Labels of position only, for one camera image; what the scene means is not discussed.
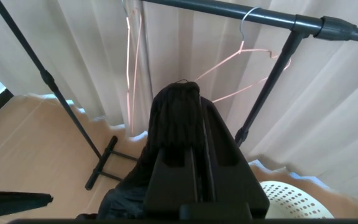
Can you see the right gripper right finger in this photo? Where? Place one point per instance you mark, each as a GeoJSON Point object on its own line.
{"type": "Point", "coordinates": [238, 193]}

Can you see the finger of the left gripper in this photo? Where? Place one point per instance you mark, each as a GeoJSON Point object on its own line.
{"type": "Point", "coordinates": [8, 202]}

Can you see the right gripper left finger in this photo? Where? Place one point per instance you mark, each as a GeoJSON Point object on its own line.
{"type": "Point", "coordinates": [172, 189]}

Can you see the black shorts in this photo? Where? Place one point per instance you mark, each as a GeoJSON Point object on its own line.
{"type": "Point", "coordinates": [176, 115]}

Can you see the white laundry basket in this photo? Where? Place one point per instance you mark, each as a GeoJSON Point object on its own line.
{"type": "Point", "coordinates": [294, 202]}

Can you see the pink clothes hanger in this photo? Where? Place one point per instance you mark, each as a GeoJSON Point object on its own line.
{"type": "Point", "coordinates": [128, 77]}
{"type": "Point", "coordinates": [222, 62]}

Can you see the black clothes rack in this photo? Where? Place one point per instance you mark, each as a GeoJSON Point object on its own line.
{"type": "Point", "coordinates": [334, 28]}

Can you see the beige curtain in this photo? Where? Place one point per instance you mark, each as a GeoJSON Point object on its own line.
{"type": "Point", "coordinates": [322, 109]}

